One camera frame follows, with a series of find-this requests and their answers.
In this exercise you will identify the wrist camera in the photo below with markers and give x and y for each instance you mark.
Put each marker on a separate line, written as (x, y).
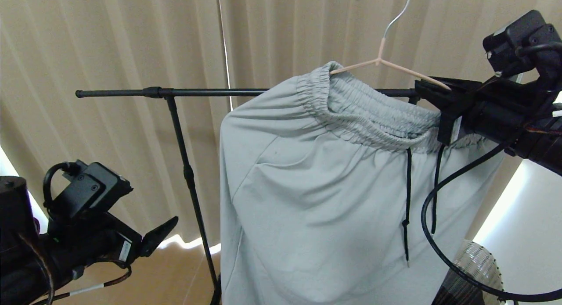
(518, 41)
(88, 191)

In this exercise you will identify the pale grey shorts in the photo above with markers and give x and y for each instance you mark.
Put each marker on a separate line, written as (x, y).
(316, 208)

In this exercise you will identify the beige curtain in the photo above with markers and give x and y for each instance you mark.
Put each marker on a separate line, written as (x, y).
(109, 41)

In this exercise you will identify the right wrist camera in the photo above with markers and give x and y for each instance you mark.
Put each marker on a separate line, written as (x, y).
(518, 41)

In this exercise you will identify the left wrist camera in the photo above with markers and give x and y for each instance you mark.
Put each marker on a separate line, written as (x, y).
(88, 191)

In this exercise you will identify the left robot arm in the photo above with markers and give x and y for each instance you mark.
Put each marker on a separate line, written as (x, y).
(17, 261)

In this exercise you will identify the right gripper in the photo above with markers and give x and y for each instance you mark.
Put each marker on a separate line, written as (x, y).
(487, 118)

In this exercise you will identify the black clothes rack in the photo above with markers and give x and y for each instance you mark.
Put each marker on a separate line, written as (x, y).
(197, 92)

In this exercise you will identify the pink clothes hanger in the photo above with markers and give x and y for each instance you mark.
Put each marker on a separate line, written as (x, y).
(406, 69)

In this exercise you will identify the white laundry basket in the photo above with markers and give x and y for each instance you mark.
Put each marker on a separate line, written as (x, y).
(474, 265)

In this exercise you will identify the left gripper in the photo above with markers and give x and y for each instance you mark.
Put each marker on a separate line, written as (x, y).
(92, 248)

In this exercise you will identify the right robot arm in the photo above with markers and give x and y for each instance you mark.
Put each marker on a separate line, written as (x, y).
(544, 142)

